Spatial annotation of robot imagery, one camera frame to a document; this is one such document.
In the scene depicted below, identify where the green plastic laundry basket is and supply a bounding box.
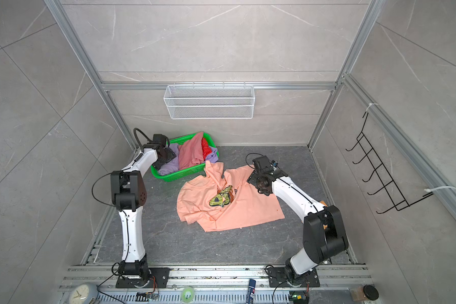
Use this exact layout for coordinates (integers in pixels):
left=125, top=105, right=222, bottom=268
left=150, top=132, right=217, bottom=182

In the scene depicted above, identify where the peach pink printed t-shirt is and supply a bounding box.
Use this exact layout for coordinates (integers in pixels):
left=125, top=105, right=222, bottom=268
left=177, top=162, right=284, bottom=232

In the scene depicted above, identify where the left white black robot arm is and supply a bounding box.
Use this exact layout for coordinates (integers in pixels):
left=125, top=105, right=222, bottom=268
left=110, top=128, right=176, bottom=286

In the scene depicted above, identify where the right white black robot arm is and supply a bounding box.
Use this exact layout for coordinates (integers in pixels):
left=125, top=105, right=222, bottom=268
left=247, top=155, right=349, bottom=286

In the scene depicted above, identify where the lavender purple t-shirt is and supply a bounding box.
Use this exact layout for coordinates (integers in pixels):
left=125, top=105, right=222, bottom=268
left=157, top=143, right=219, bottom=176

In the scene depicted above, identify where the dusty rose t-shirt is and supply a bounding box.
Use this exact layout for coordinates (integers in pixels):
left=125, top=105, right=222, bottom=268
left=179, top=132, right=205, bottom=170

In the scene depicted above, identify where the red t-shirt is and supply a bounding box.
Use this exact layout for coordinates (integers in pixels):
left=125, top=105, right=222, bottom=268
left=201, top=137, right=212, bottom=160

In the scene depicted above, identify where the orange shark plush toy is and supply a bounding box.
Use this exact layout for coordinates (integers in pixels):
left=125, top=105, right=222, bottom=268
left=320, top=201, right=328, bottom=230

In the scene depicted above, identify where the blue spray can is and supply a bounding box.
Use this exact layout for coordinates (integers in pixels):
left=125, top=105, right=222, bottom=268
left=245, top=279, right=256, bottom=304

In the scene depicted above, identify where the small green circuit board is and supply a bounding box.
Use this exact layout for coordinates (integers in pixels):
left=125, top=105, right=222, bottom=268
left=288, top=291, right=310, bottom=304

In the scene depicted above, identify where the green tape roll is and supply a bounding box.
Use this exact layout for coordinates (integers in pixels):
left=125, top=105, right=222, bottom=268
left=181, top=286, right=195, bottom=303

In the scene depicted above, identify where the small black circuit board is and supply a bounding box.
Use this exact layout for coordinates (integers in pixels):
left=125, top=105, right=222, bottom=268
left=135, top=292, right=159, bottom=302

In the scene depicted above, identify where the brown jar black lid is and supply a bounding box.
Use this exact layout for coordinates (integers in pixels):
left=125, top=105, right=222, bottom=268
left=350, top=285, right=379, bottom=303

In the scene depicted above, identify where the white analog clock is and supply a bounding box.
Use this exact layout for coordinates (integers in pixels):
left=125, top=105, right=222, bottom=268
left=67, top=282, right=99, bottom=304

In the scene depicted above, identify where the white wire mesh wall basket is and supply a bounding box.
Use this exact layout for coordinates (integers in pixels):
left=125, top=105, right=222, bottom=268
left=163, top=84, right=256, bottom=120

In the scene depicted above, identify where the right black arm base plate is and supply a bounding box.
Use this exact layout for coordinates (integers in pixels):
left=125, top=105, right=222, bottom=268
left=264, top=265, right=320, bottom=288

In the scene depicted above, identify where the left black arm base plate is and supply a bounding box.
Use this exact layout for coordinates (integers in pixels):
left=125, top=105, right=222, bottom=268
left=115, top=268, right=170, bottom=289

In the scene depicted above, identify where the aluminium mounting rail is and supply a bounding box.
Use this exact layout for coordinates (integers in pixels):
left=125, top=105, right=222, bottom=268
left=55, top=264, right=374, bottom=303

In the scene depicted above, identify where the black wire hook rack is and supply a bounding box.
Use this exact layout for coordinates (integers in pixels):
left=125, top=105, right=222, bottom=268
left=345, top=112, right=434, bottom=215

